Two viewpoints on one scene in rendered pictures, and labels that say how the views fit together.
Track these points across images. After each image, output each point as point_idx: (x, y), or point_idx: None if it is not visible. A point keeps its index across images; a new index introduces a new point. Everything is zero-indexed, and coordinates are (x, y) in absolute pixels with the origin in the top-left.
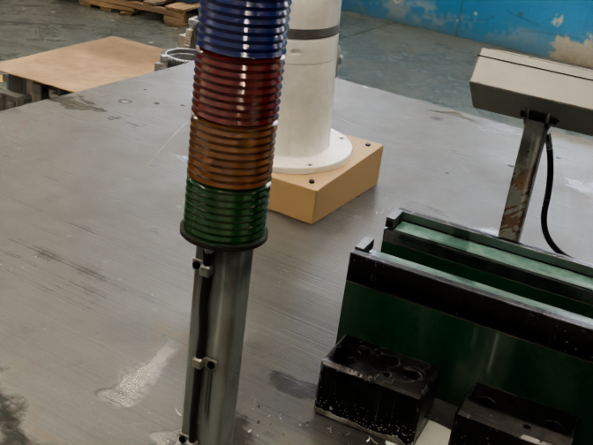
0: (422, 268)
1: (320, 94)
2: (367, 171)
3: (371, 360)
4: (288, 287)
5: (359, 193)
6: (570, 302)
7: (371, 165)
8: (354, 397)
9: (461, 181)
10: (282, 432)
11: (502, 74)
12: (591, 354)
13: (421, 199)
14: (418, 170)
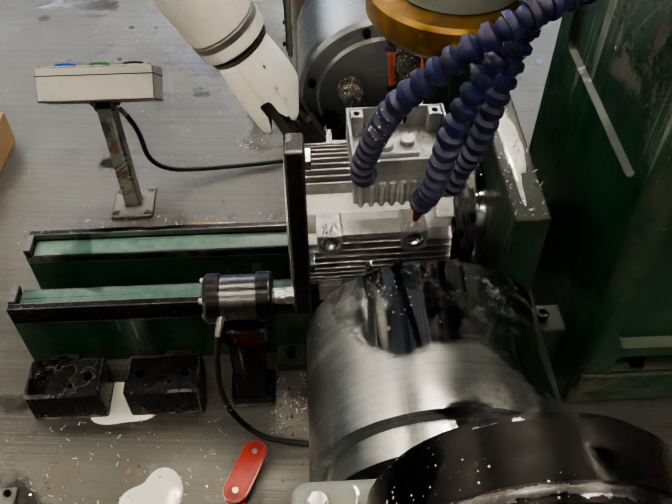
0: (63, 293)
1: None
2: (1, 142)
3: (56, 378)
4: None
5: (4, 162)
6: (174, 260)
7: (1, 135)
8: (56, 407)
9: None
10: (20, 449)
11: (60, 88)
12: (192, 313)
13: (56, 143)
14: (45, 104)
